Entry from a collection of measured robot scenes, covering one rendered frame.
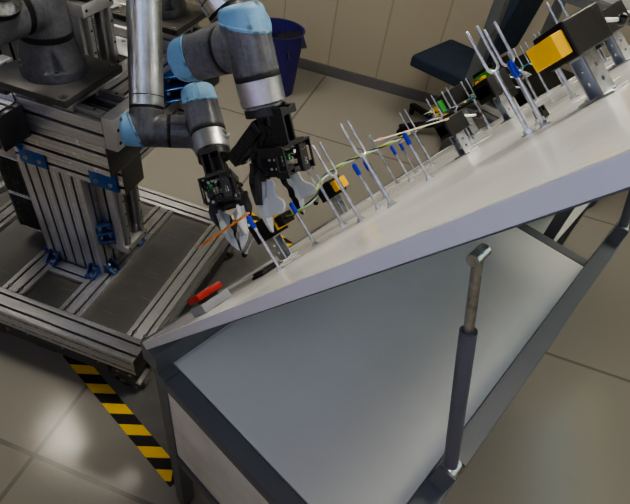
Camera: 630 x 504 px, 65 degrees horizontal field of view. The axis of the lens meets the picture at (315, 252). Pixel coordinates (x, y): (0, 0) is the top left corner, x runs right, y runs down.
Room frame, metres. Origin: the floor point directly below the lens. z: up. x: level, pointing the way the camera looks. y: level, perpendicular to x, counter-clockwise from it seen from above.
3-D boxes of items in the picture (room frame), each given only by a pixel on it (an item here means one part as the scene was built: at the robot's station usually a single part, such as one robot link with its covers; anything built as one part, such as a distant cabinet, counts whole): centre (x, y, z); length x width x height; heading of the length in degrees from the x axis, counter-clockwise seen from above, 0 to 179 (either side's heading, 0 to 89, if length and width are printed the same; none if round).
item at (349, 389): (0.85, -0.29, 0.60); 1.17 x 0.58 x 0.40; 145
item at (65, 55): (1.09, 0.71, 1.21); 0.15 x 0.15 x 0.10
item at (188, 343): (1.04, -0.03, 0.83); 1.18 x 0.05 x 0.06; 145
